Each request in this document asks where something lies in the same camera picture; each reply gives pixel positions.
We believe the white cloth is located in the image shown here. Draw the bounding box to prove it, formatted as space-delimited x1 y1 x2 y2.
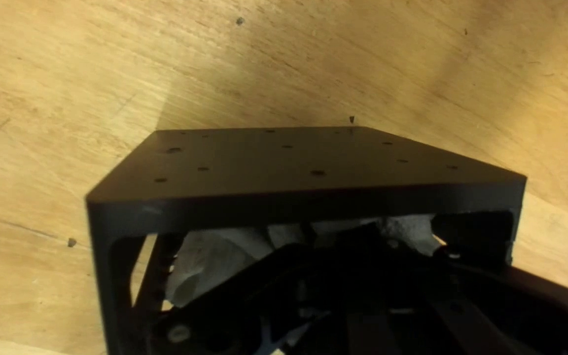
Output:
164 213 454 312

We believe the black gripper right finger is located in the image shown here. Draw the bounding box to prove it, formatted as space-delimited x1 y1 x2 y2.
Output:
379 229 568 355

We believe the black perforated box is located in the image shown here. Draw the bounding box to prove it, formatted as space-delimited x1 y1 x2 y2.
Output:
85 124 529 355

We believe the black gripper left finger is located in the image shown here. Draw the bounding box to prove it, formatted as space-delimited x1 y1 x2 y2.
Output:
152 225 391 355

